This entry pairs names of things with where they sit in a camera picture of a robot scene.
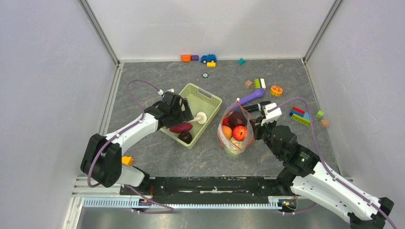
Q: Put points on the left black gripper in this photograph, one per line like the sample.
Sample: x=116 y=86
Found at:
x=185 y=116

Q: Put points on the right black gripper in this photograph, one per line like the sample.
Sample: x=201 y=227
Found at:
x=256 y=123

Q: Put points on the red toy apple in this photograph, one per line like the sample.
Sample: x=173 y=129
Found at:
x=239 y=133

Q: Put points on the purple toy sweet potato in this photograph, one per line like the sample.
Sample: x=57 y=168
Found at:
x=180 y=128

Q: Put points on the clear orange zip top bag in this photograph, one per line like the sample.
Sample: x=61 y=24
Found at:
x=235 y=106

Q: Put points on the dark brown toy fruit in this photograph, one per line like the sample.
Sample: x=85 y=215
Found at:
x=237 y=118

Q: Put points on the white toy mushroom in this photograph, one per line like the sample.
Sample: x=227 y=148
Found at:
x=200 y=118

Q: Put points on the green toy cabbage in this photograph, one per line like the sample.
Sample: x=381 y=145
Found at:
x=233 y=147

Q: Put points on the dark purple toy mangosteen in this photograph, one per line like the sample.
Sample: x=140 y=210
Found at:
x=186 y=137

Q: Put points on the light green plastic basket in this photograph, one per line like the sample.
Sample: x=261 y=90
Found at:
x=199 y=100

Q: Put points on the orange toy peach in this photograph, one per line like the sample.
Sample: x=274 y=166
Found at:
x=227 y=131

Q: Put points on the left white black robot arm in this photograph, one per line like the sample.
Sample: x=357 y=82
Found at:
x=102 y=160

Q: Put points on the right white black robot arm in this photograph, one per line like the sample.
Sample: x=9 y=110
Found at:
x=305 y=175

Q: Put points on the black microphone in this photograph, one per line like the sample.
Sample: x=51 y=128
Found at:
x=256 y=107

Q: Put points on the purple flashlight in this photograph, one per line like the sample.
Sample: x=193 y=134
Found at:
x=258 y=93

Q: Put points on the multicolour brick stack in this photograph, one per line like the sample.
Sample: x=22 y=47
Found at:
x=300 y=116

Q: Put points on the orange yellow round toy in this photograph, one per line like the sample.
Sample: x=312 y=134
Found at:
x=276 y=91

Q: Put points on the green white toy bricks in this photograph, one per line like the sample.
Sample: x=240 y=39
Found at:
x=259 y=83

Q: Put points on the brown wooden cube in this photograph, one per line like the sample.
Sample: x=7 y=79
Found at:
x=248 y=84

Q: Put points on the orange half round block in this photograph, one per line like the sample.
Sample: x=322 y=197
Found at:
x=186 y=57

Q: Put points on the yellow toy brick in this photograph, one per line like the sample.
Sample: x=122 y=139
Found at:
x=211 y=64

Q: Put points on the small green cube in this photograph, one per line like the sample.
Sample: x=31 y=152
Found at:
x=319 y=114

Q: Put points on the blue toy car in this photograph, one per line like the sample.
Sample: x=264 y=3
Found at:
x=208 y=58

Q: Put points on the tan wooden cube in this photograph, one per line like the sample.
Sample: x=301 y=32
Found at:
x=324 y=123

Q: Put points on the yellow orange wedge block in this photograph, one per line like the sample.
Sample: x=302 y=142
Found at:
x=127 y=160

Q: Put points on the teal triangular block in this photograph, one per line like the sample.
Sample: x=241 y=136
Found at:
x=241 y=61

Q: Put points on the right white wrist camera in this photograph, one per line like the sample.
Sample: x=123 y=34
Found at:
x=269 y=113

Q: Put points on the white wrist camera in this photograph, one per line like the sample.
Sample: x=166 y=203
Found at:
x=269 y=113
x=162 y=92

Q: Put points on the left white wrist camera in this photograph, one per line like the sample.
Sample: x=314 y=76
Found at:
x=162 y=92

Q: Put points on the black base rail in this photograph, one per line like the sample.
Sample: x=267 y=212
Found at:
x=213 y=190

